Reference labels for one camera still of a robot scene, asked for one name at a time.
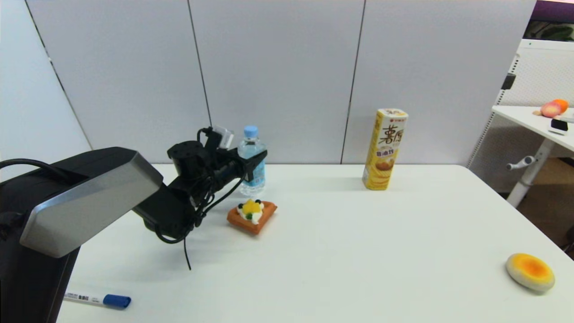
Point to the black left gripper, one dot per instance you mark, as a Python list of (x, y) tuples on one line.
[(228, 166)]

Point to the clear soda water bottle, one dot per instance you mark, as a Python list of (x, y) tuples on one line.
[(252, 143)]

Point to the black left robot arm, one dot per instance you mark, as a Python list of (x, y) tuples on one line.
[(89, 197)]

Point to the toy waffle with fruit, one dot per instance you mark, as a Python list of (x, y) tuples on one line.
[(252, 220)]

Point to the yellow potato chips box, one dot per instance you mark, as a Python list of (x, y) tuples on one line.
[(383, 152)]

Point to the white marker with blue cap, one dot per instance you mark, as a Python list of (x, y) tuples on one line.
[(96, 299)]

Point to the black clip on panel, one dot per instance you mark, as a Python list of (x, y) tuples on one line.
[(508, 81)]

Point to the white side table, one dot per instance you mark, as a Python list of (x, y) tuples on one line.
[(533, 122)]

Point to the round yellow toy bun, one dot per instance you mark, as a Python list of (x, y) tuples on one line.
[(530, 272)]

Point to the pink toy peach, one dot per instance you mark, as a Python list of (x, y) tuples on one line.
[(550, 109)]

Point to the white perforated panel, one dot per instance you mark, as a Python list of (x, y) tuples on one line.
[(542, 72)]

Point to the black and white device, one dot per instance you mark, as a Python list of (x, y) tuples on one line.
[(558, 125)]

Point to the toy orange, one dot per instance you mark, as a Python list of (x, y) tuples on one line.
[(562, 104)]

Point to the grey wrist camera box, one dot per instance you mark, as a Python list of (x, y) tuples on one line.
[(223, 137)]

